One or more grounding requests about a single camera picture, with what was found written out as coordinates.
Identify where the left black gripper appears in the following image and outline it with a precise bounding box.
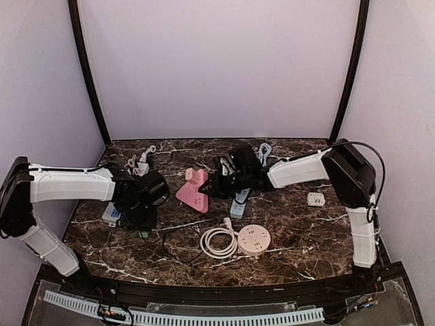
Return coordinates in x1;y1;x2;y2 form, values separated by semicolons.
120;200;157;231

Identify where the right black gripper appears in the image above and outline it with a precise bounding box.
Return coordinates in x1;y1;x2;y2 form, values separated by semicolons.
200;169;251;199

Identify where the round pink power socket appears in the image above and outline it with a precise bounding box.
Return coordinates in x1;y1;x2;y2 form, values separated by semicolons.
237;224;271;257

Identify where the white plug adapter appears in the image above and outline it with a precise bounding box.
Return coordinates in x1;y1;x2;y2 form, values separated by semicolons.
307;192;326;207

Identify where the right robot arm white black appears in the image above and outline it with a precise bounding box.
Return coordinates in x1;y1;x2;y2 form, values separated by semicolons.
198;139;383;295

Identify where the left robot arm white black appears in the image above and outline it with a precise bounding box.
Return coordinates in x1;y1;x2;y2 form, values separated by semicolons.
1;156;166;296

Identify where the peach plug adapter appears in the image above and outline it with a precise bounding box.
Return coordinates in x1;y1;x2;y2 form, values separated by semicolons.
185;168;194;182

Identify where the pink triangular power strip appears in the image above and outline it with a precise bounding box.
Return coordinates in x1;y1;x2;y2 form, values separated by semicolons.
176;169;209;213

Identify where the white long power strip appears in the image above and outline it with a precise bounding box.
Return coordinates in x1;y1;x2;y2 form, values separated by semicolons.
102;202;121;228

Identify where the light blue power strip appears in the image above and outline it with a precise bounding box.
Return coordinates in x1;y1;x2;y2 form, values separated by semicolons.
230;188;251;219

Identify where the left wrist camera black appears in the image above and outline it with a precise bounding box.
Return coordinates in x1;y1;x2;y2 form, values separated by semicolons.
135;170;171;207

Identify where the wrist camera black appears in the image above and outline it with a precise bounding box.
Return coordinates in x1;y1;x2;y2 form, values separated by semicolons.
228;144;262;175
135;170;171;207

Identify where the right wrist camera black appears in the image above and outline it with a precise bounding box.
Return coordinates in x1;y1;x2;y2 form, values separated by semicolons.
228;144;262;175

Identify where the pink coiled power cord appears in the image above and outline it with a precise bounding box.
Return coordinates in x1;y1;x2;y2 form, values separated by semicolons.
199;217;241;259

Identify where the light blue power cord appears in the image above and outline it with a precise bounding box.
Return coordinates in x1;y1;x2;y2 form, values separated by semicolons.
256;142;273;167

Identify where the white slotted cable duct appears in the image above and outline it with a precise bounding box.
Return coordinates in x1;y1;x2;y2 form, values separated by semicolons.
43;290;324;325

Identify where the left black frame post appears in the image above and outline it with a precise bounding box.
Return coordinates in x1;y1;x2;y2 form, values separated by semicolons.
67;0;111;147

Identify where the black frame post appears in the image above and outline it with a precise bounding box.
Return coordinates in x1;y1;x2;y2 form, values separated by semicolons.
328;0;370;143
67;0;111;147

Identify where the right black frame post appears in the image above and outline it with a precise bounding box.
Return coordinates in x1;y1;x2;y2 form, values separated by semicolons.
328;0;370;143

